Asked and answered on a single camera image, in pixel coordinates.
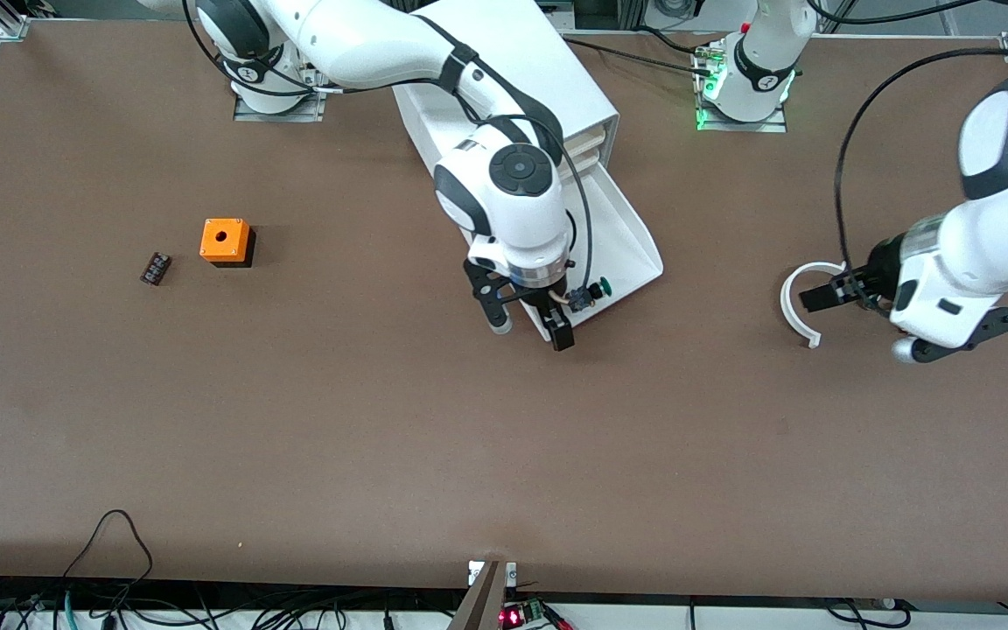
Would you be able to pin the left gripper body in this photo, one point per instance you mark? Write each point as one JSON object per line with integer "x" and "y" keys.
{"x": 881, "y": 265}

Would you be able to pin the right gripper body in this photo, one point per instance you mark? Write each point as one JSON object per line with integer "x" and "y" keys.
{"x": 542, "y": 300}

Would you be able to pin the green push button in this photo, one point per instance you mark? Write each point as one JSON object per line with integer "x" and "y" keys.
{"x": 603, "y": 286}

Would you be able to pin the white lowest cabinet drawer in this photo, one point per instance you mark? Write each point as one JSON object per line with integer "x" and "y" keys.
{"x": 622, "y": 245}

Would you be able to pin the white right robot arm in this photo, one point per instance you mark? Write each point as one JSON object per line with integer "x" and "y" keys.
{"x": 364, "y": 39}

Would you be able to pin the white middle cabinet drawer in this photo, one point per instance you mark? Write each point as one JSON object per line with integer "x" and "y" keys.
{"x": 591, "y": 160}

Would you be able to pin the white highest cabinet drawer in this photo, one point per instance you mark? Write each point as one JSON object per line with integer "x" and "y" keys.
{"x": 596, "y": 140}

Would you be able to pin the white drawer cabinet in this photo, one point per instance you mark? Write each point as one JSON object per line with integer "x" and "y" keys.
{"x": 556, "y": 70}

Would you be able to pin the orange button box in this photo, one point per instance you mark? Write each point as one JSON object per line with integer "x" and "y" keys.
{"x": 224, "y": 238}

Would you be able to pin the white curved plastic arc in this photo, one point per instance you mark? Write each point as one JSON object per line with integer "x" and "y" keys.
{"x": 787, "y": 306}

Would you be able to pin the circuit board with red LED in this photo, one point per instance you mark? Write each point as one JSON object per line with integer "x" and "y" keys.
{"x": 521, "y": 615}

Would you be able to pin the black terminal block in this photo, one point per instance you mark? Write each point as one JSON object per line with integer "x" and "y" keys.
{"x": 157, "y": 268}

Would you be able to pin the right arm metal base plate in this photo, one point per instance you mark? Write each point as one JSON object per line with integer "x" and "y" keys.
{"x": 281, "y": 116}

